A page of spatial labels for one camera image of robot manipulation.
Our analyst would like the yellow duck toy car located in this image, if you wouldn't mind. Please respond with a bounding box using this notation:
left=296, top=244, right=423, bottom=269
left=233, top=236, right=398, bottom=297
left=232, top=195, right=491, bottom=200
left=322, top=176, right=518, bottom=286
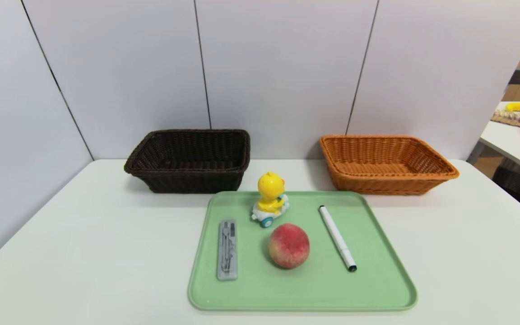
left=251, top=171, right=290, bottom=228

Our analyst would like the red peach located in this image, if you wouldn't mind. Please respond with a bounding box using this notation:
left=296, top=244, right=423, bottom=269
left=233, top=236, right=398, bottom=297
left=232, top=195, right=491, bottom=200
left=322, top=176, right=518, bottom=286
left=268, top=223, right=310, bottom=269

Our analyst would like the clear plastic compass case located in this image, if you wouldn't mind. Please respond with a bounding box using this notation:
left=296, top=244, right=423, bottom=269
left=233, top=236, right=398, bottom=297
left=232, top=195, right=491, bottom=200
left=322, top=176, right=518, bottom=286
left=217, top=219, right=238, bottom=281

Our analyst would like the dark brown wicker basket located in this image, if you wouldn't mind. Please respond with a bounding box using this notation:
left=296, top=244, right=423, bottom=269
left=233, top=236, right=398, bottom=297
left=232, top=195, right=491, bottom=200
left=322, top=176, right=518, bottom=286
left=124, top=129, right=251, bottom=194

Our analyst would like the orange wicker basket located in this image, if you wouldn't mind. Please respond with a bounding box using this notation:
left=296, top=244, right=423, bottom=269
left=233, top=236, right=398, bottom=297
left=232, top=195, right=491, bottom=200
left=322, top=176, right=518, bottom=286
left=319, top=135, right=460, bottom=195

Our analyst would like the white marker pen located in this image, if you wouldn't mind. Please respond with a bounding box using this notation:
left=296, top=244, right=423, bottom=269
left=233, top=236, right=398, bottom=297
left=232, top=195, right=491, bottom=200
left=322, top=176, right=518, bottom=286
left=319, top=205, right=358, bottom=273

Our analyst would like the green plastic tray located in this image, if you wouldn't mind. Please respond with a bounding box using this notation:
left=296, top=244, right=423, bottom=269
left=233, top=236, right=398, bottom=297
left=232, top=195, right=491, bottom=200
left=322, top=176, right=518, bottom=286
left=187, top=190, right=418, bottom=312

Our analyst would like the brown egg carton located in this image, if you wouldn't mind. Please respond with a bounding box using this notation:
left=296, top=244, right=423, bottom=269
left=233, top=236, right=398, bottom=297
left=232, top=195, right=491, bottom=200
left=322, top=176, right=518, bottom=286
left=491, top=110, right=520, bottom=127

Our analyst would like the white background table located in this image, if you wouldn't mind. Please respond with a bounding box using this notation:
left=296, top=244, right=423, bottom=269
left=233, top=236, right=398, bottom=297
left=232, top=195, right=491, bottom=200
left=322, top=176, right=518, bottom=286
left=480, top=101, right=520, bottom=177

